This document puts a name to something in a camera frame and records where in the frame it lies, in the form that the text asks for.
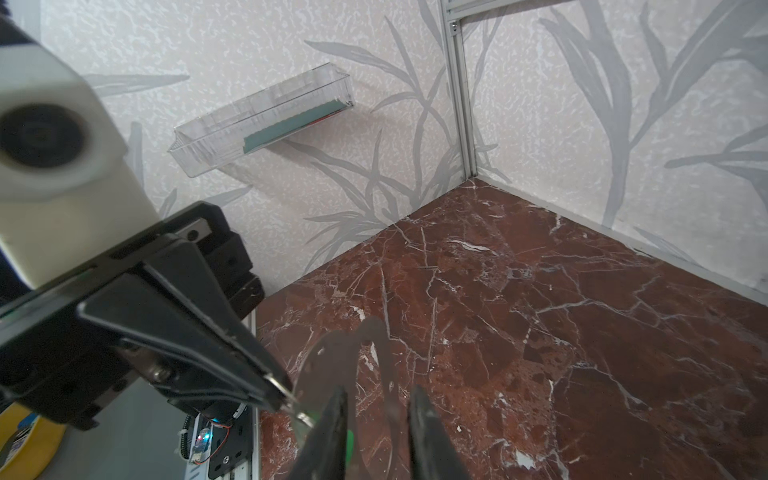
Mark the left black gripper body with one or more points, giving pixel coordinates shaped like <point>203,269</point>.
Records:
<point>66,369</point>

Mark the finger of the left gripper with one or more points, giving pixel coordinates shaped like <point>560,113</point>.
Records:
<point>172,324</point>

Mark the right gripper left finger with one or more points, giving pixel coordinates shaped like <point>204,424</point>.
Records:
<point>324,444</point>

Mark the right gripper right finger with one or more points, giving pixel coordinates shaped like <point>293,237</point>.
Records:
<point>432,454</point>

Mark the key with green tag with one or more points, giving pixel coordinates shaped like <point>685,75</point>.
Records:
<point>318,423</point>

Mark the yellow bin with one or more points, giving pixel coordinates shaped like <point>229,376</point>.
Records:
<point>28,442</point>

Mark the small circuit board left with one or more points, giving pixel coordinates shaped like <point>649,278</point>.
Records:
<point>196,439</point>

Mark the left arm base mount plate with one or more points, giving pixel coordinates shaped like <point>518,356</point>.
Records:
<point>233,449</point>

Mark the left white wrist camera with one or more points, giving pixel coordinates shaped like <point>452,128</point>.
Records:
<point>67,194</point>

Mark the clear plastic wall tray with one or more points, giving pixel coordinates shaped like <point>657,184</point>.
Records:
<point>256,121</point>

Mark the aluminium frame corner post left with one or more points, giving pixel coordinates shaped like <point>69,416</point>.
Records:
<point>459,86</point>

